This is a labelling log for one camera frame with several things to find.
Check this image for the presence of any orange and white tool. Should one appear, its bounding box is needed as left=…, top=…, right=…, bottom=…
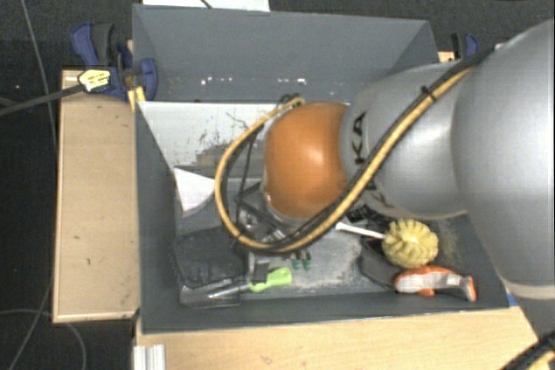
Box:
left=393, top=265, right=479, bottom=302

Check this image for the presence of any pale wood flat board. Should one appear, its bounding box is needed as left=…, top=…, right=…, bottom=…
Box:
left=51, top=68, right=142, bottom=324

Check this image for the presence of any white paper sheet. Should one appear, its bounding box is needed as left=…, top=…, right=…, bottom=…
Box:
left=173, top=167, right=218, bottom=218

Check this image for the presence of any yellow brush with white handle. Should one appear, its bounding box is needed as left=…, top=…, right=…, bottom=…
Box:
left=335, top=218, right=441, bottom=269

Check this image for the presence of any black flat pad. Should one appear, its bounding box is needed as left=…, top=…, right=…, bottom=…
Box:
left=172, top=228, right=247, bottom=288

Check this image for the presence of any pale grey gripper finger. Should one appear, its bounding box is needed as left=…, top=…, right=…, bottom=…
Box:
left=248, top=253, right=272, bottom=283

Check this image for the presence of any green handled screwdriver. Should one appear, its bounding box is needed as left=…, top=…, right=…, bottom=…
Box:
left=206, top=266, right=294, bottom=301

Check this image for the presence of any grey metal bin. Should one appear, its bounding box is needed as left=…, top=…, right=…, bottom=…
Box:
left=131, top=3, right=511, bottom=334

